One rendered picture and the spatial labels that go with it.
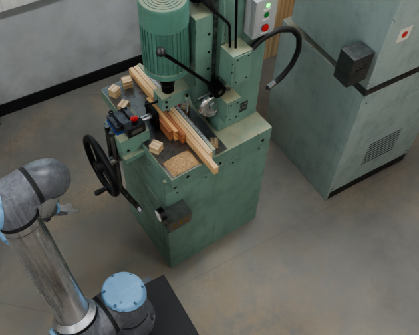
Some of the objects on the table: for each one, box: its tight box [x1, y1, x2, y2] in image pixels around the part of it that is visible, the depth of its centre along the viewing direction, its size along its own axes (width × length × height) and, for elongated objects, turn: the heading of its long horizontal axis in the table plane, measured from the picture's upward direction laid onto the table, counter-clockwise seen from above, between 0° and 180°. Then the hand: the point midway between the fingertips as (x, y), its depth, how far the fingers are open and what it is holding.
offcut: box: [149, 139, 164, 155], centre depth 207 cm, size 4×4×4 cm
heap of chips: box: [162, 150, 200, 177], centre depth 204 cm, size 8×12×3 cm
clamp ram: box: [140, 100, 160, 129], centre depth 212 cm, size 9×8×9 cm
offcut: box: [108, 84, 121, 99], centre depth 225 cm, size 4×4×4 cm
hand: (72, 199), depth 219 cm, fingers open, 14 cm apart
